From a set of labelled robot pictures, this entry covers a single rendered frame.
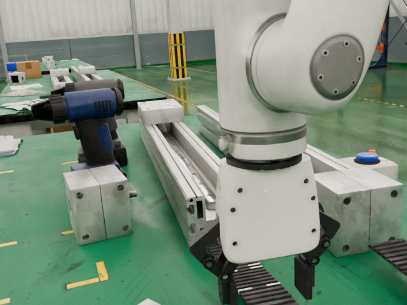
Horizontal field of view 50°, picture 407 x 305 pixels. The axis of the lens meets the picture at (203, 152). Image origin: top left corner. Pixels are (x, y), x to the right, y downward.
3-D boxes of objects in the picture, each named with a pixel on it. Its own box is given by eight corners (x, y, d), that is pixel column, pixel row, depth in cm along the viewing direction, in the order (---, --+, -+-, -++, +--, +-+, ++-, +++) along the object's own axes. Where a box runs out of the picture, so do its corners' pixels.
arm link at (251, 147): (229, 138, 38) (230, 172, 39) (323, 127, 40) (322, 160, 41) (206, 121, 46) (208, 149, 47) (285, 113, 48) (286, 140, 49)
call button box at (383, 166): (397, 195, 82) (399, 162, 80) (350, 202, 80) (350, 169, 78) (372, 181, 89) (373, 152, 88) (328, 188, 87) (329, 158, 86)
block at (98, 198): (147, 229, 74) (142, 176, 72) (78, 245, 70) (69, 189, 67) (132, 210, 83) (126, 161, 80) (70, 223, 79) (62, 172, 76)
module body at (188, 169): (253, 240, 68) (251, 188, 66) (190, 250, 66) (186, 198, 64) (171, 134, 143) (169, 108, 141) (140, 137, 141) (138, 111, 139)
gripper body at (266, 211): (223, 161, 39) (229, 274, 42) (329, 147, 41) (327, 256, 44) (204, 142, 46) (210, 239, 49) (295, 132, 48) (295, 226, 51)
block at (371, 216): (414, 243, 64) (418, 181, 61) (336, 258, 61) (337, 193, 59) (377, 219, 72) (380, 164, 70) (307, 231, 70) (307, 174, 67)
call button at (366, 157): (382, 166, 82) (383, 155, 81) (363, 168, 81) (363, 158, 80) (370, 160, 86) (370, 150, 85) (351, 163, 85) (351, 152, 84)
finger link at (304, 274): (306, 245, 46) (306, 302, 47) (334, 241, 46) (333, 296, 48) (293, 233, 49) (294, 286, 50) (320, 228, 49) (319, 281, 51)
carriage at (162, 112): (185, 131, 120) (183, 106, 118) (145, 135, 118) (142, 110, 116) (175, 120, 135) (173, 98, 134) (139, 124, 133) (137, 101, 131)
